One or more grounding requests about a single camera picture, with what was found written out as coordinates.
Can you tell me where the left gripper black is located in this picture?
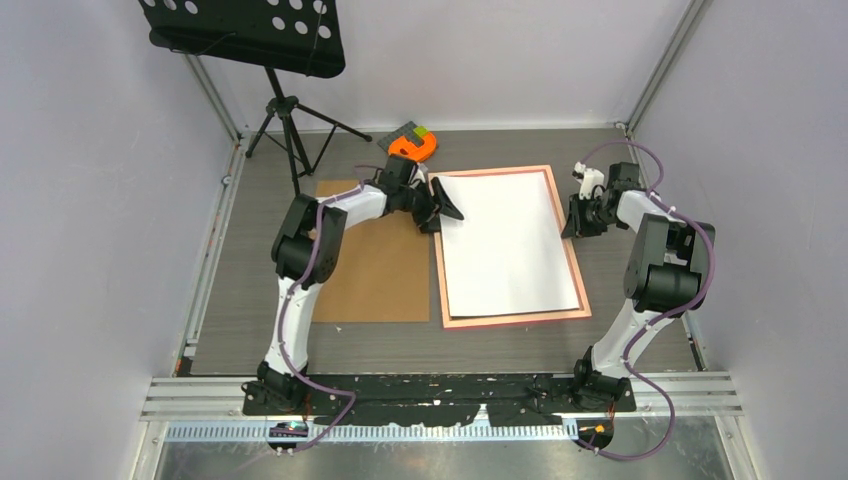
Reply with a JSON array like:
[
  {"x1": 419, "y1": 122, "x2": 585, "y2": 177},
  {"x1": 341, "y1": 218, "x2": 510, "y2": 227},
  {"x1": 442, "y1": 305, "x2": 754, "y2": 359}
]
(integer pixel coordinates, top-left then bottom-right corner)
[{"x1": 398, "y1": 178, "x2": 461, "y2": 234}]

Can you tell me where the landscape sunset photo print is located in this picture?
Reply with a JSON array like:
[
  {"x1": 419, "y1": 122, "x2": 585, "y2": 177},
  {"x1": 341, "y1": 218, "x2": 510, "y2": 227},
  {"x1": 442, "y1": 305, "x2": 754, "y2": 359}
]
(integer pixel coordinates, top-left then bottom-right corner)
[{"x1": 437, "y1": 170, "x2": 582, "y2": 319}]

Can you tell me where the brown cardboard backing board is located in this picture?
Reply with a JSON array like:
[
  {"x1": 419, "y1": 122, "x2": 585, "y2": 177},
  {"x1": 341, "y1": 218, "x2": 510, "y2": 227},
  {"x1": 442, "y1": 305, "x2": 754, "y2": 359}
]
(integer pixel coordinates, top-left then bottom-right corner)
[{"x1": 313, "y1": 211, "x2": 430, "y2": 325}]

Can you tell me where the pink wooden picture frame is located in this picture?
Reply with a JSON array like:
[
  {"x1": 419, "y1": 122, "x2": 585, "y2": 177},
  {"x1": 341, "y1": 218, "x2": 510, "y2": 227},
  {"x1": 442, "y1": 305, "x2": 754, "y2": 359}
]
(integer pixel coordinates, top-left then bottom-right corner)
[{"x1": 429, "y1": 164, "x2": 594, "y2": 331}]

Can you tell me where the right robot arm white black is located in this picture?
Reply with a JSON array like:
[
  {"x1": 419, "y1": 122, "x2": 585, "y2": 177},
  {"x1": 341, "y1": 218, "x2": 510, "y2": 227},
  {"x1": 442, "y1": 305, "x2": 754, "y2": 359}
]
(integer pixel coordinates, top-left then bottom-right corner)
[{"x1": 561, "y1": 162, "x2": 715, "y2": 411}]

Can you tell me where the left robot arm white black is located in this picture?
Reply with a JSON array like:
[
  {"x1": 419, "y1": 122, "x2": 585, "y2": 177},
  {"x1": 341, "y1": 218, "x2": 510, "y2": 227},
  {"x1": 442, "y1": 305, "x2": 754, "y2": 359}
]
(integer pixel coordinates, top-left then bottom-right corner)
[{"x1": 241, "y1": 155, "x2": 464, "y2": 415}]

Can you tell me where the orange tape dispenser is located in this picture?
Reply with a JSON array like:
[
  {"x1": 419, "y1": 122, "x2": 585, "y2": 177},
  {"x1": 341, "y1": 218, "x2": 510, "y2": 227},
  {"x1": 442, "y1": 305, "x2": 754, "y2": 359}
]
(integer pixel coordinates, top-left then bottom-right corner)
[{"x1": 388, "y1": 126, "x2": 438, "y2": 163}]

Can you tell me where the grey lego plate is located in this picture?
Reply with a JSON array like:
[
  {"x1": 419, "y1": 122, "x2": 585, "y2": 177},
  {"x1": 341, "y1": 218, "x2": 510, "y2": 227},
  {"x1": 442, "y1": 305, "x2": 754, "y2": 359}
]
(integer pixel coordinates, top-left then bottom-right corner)
[{"x1": 377, "y1": 121, "x2": 425, "y2": 152}]

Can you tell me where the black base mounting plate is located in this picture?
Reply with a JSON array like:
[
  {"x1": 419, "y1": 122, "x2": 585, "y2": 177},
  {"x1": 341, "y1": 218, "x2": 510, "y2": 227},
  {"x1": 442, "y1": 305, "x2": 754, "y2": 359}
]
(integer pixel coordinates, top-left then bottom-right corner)
[{"x1": 241, "y1": 373, "x2": 636, "y2": 427}]

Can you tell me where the black music stand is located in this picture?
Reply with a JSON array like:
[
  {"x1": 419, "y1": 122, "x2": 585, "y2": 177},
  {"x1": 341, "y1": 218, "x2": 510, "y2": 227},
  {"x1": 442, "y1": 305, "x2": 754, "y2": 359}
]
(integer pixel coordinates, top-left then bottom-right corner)
[{"x1": 140, "y1": 1, "x2": 373, "y2": 194}]

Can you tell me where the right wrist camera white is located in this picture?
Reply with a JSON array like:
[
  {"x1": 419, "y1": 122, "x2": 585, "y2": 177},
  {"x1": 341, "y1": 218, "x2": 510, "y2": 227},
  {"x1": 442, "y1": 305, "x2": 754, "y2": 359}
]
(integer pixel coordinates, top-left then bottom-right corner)
[{"x1": 572, "y1": 162, "x2": 605, "y2": 200}]

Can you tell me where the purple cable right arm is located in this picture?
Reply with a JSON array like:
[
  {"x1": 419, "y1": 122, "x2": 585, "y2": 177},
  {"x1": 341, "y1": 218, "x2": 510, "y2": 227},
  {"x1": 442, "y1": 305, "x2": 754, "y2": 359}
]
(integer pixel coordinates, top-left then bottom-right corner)
[{"x1": 576, "y1": 139, "x2": 718, "y2": 463}]

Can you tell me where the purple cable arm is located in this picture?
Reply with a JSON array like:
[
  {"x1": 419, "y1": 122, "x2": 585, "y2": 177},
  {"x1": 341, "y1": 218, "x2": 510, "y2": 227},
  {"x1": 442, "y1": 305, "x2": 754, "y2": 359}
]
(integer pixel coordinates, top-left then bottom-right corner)
[
  {"x1": 276, "y1": 164, "x2": 392, "y2": 455},
  {"x1": 576, "y1": 139, "x2": 718, "y2": 463}
]

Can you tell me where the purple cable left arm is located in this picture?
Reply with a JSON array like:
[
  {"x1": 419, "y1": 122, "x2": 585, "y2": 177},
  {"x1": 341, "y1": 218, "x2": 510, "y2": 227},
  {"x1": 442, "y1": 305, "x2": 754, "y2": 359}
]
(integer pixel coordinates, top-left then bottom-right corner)
[{"x1": 276, "y1": 164, "x2": 392, "y2": 455}]

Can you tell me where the aluminium rail front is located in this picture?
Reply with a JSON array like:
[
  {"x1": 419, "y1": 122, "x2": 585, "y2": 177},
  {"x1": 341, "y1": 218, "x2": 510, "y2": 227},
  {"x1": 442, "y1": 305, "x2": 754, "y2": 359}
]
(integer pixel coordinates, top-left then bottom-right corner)
[{"x1": 141, "y1": 371, "x2": 742, "y2": 443}]

